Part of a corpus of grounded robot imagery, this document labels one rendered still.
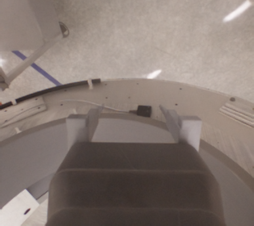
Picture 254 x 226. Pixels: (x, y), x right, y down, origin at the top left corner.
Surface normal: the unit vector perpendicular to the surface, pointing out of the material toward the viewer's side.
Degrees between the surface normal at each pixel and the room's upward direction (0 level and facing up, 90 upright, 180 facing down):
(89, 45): 0
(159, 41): 0
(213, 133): 90
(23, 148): 40
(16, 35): 0
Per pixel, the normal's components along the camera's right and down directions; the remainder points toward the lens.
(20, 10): -0.13, 0.61
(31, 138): 0.45, 0.50
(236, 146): -0.11, -0.79
